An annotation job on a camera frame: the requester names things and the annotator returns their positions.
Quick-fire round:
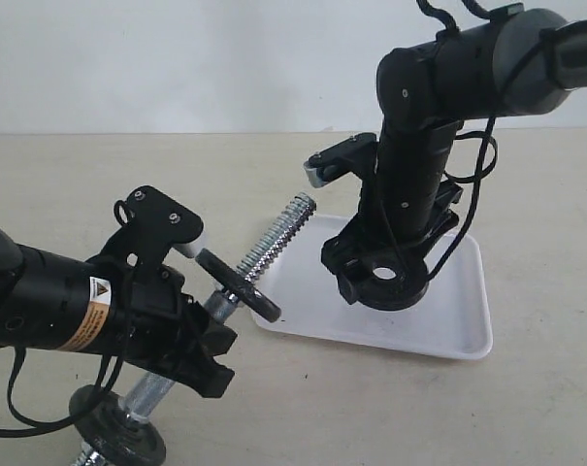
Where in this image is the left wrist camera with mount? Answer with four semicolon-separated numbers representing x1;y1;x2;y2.
106;185;207;283

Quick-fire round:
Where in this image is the black weight plate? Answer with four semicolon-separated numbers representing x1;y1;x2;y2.
343;251;428;312
75;392;167;466

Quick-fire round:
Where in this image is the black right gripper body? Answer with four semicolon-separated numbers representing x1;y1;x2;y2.
320;145;464;273

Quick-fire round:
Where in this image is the black round disc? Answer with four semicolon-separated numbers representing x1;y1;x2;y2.
195;249;281;323

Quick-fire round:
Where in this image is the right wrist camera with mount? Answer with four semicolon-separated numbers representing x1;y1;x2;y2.
303;132;377;188

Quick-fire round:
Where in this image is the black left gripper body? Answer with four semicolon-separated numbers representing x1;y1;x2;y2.
106;266;201;383

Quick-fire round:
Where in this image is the chrome threaded dumbbell bar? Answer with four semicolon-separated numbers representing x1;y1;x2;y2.
73;192;316;465

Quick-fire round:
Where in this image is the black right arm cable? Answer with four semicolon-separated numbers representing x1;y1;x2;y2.
384;0;566;287

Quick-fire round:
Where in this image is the white rectangular plastic tray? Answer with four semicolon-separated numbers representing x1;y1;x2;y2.
255;215;493;360

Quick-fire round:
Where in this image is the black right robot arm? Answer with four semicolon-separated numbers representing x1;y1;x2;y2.
305;1;587;312

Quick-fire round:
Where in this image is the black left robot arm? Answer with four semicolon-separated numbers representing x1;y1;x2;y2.
0;229;235;398

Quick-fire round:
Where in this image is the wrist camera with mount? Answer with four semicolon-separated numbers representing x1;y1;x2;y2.
303;132;377;188
106;185;207;283

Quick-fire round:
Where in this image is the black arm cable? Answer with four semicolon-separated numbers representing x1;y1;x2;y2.
384;0;566;287
0;201;144;431

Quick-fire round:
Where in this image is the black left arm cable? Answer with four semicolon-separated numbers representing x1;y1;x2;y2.
0;201;144;431

